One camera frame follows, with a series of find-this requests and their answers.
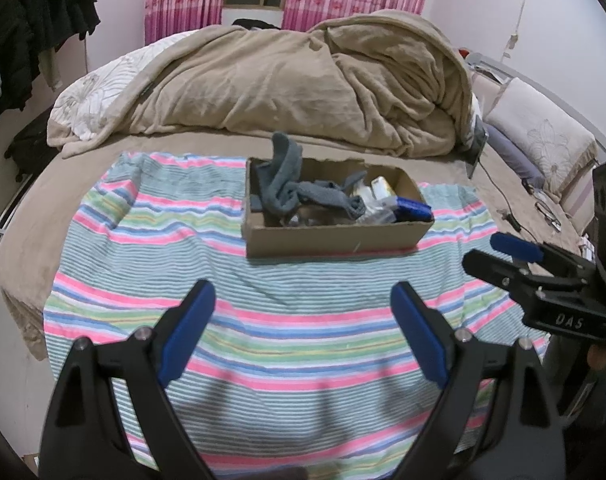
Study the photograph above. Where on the beige floral pillow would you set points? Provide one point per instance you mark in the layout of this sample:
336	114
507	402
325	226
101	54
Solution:
543	120

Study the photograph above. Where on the hanging olive garment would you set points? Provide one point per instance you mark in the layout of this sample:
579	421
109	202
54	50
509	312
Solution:
48	65

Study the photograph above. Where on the pink and white pillow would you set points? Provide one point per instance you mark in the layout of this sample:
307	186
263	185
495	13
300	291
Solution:
580	200

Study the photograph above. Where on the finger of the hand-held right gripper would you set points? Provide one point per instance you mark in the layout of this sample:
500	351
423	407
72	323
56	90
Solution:
513	245
488	265

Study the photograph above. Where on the cartoon print tissue packet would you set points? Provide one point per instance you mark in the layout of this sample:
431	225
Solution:
384	187

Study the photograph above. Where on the black suitcase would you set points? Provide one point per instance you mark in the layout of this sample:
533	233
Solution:
33	145

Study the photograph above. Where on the grey pillow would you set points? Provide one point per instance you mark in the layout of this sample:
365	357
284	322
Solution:
518	155

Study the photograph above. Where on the dark tablet device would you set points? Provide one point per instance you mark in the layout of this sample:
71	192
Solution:
479	135

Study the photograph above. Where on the clear plastic snack bag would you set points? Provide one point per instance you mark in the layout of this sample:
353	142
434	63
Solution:
378	216

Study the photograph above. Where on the dark cloth behind blanket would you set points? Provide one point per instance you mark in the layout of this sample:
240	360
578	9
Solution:
255	24

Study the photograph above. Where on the hanging black clothes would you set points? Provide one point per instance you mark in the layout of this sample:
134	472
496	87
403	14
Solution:
33	10

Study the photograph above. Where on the black eyeglasses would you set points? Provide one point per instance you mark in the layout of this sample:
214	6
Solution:
548	215

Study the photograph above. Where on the person's right forearm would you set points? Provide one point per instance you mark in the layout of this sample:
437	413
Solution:
605	400

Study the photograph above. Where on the grey metal headboard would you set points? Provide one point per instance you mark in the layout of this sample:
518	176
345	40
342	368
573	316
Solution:
543	77

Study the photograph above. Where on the small cardboard piece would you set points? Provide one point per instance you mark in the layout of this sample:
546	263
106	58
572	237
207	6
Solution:
32	462

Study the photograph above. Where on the cardboard box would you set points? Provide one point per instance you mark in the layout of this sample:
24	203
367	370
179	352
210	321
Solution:
308	242

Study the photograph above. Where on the person's right hand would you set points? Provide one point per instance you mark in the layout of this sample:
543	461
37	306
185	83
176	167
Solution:
597	360

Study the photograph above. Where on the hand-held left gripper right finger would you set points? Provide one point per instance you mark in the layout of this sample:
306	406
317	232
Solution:
423	330

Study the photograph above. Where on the pastel striped blanket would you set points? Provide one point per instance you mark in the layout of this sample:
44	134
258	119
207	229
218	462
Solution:
158	240

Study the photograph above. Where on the white sock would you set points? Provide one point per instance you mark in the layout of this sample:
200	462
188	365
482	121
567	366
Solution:
365	202

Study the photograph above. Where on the blue tissue packet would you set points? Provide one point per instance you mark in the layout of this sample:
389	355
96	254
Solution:
413	210

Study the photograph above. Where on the beige fleece blanket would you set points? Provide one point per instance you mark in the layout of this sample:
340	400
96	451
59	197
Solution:
283	85

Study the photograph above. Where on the white floral duvet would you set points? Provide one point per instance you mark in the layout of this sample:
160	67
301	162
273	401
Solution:
98	90

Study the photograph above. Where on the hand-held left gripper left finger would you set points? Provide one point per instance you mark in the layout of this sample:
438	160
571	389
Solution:
188	330

